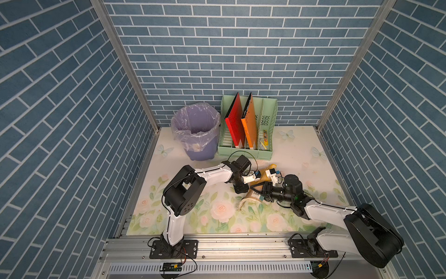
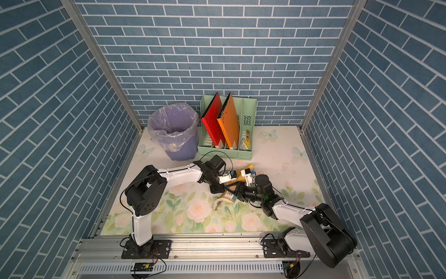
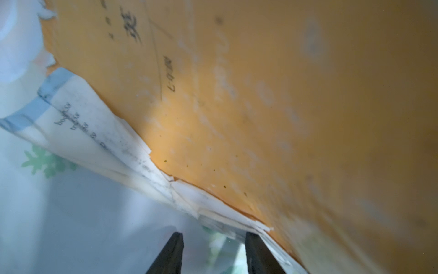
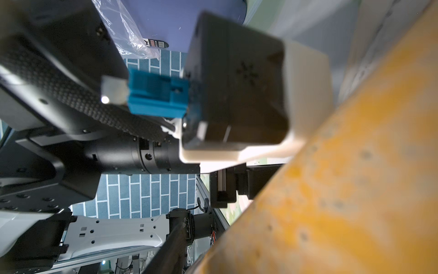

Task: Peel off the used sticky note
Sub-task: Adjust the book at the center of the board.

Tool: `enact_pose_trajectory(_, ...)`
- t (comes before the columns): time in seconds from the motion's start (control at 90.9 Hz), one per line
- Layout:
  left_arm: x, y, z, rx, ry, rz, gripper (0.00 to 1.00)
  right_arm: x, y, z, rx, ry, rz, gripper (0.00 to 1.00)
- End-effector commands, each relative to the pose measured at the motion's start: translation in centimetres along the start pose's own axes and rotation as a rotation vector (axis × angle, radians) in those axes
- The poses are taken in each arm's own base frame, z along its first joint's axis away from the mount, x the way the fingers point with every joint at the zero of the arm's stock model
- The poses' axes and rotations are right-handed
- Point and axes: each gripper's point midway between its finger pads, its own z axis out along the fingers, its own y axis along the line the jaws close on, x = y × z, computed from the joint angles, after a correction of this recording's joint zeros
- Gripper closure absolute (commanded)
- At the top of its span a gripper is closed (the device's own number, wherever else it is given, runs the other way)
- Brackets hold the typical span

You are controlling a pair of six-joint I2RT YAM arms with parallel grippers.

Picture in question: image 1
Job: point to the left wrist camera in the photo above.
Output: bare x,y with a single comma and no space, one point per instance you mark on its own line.
250,178

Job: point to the orange folder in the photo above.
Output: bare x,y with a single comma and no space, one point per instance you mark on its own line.
249,123

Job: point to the English textbook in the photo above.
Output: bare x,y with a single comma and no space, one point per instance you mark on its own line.
255,188

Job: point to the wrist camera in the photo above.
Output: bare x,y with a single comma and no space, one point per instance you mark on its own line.
275,177
250,178

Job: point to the small black circuit board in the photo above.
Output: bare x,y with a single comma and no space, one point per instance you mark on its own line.
171,267

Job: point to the red folder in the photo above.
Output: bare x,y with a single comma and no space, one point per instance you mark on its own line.
234,123

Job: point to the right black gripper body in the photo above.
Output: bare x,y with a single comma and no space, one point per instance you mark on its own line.
276,193

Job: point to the purple trash bin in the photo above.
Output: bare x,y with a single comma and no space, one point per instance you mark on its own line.
196,127

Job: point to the green file organizer rack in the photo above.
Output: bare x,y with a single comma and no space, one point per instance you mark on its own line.
265,109

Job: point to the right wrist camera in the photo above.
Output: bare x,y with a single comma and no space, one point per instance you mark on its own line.
275,177

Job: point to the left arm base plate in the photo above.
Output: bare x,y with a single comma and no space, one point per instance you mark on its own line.
174,249

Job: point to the pens in organizer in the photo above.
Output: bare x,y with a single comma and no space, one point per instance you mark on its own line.
263,140

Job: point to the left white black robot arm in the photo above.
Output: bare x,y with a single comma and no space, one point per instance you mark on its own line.
184,190

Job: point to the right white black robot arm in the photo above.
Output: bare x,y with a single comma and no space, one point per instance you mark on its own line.
360,230

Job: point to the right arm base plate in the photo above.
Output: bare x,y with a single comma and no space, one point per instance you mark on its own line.
306,248

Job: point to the aluminium rail frame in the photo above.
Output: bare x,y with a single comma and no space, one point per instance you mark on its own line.
264,253

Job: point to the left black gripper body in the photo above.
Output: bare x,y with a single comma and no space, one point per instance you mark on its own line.
238,185

